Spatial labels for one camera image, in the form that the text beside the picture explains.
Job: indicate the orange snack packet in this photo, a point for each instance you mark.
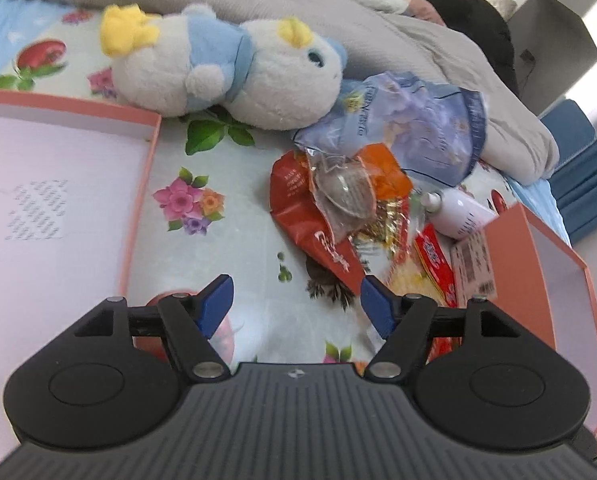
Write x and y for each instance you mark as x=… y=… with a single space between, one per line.
x=386 y=170

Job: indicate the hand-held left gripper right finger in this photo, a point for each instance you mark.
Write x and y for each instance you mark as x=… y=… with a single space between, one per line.
x=378 y=305

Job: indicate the black wall socket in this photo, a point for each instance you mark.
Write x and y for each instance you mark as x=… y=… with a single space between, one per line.
x=528 y=56

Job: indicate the white label snack packet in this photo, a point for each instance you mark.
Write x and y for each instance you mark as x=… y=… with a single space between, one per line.
x=473 y=270

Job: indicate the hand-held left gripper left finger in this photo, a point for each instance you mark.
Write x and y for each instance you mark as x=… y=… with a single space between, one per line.
x=218 y=301

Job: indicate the white and blue plush toy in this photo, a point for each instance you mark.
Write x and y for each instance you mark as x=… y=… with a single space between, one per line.
x=258 y=85

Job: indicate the blue plastic snack bag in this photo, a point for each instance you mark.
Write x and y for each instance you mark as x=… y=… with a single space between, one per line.
x=428 y=130

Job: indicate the black jacket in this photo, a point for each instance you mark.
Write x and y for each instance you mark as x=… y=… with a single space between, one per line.
x=478 y=25

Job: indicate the clear crinkled snack packet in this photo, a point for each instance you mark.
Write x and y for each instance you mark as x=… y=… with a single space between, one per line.
x=341 y=195

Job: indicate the blue covered chair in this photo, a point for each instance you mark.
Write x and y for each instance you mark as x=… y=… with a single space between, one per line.
x=573 y=130

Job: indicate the pink cardboard box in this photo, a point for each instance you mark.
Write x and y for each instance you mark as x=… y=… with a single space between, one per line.
x=543 y=300

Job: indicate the white plastic bottle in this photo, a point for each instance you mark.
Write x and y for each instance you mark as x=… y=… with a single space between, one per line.
x=466 y=215

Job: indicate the pink cardboard box lid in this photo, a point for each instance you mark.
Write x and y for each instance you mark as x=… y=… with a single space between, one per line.
x=53 y=160

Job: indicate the floral printed bed mat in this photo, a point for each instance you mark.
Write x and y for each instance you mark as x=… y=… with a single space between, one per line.
x=258 y=240

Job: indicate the gold and red snack packet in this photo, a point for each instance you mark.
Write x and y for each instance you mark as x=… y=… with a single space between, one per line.
x=388 y=220

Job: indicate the grey duvet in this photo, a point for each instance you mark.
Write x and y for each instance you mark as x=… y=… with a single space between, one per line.
x=403 y=45

